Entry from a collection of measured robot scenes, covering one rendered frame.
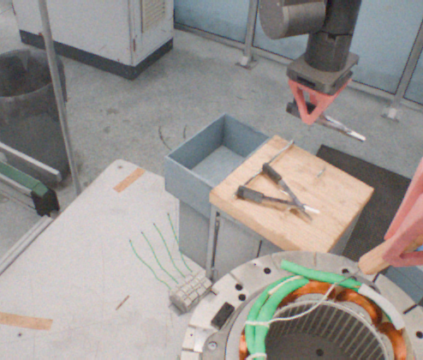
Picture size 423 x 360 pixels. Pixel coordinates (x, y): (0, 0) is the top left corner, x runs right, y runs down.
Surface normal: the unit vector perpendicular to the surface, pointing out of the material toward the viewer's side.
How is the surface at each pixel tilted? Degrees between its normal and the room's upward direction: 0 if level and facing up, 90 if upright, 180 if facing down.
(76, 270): 0
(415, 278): 90
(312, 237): 0
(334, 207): 0
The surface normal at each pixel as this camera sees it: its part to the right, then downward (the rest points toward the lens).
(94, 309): 0.06, -0.69
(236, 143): -0.63, 0.53
